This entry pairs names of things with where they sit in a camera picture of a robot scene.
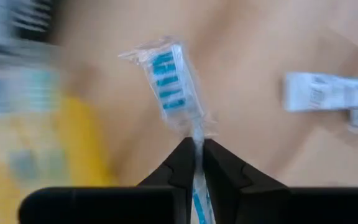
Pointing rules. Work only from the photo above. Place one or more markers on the blue toothbrush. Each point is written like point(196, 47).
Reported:
point(169, 81)

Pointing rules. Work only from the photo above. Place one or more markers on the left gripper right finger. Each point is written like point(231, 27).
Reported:
point(228, 177)

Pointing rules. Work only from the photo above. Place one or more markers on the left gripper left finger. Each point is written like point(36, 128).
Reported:
point(179, 168)

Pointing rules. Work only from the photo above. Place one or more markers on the yellow plastic basket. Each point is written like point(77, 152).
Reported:
point(82, 149)

